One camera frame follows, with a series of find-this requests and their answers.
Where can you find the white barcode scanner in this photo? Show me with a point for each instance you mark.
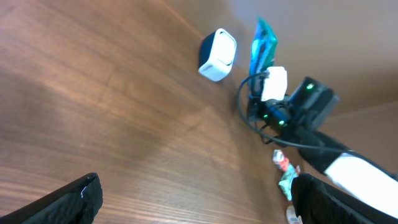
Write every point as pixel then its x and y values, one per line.
pixel 216 55

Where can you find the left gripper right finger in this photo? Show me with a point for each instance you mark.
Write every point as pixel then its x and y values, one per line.
pixel 317 202

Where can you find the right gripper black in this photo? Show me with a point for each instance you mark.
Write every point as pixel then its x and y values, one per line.
pixel 257 109

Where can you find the red white small box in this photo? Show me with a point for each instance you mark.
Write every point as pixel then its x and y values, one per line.
pixel 280 160

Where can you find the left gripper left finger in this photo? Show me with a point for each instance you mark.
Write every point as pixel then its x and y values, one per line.
pixel 77 202

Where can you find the teal wet wipes pack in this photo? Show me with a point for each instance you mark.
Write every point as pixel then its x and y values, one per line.
pixel 286 180

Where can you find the green 3M gloves packet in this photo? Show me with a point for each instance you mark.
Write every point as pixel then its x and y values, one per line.
pixel 263 50

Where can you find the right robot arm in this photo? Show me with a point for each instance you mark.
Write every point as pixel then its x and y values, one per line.
pixel 363 192

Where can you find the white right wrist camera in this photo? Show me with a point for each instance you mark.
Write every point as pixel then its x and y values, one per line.
pixel 274 83

